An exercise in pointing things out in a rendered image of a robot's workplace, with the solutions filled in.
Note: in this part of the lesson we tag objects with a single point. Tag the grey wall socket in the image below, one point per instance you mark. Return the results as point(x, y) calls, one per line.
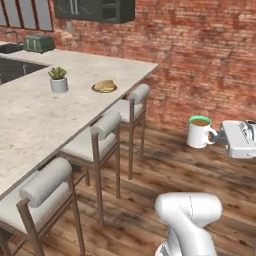
point(69, 27)

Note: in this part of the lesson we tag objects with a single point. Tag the green succulent in white pot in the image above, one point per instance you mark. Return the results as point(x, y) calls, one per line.
point(59, 83)

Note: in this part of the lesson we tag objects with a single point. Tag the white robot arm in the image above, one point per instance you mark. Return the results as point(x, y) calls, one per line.
point(186, 216)

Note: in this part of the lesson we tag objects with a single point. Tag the grey cushioned wooden bar stool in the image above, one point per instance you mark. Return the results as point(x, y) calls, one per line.
point(40, 193)
point(131, 106)
point(96, 140)

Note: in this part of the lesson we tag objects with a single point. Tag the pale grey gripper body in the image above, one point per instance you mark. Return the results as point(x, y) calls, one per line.
point(238, 141)

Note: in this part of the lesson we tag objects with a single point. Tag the dark sink basin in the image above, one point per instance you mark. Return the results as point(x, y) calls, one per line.
point(10, 48)

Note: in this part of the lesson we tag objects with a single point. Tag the dark green toaster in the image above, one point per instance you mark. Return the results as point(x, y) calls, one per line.
point(39, 43)

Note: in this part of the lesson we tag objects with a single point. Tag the yellow sandwich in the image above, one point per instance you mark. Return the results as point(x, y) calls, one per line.
point(104, 85)

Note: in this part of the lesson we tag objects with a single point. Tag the metal sink tap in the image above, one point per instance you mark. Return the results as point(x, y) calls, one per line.
point(15, 35)

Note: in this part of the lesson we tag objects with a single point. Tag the dark base cupboards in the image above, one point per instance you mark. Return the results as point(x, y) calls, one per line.
point(16, 68)

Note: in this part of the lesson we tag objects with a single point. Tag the white mug with green rim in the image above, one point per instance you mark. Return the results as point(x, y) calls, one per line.
point(198, 133)

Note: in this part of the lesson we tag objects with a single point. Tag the window with dark red frame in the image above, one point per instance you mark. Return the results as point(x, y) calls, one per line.
point(26, 13)

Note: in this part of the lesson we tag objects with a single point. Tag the dark wall cupboards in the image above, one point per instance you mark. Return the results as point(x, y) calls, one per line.
point(96, 10)

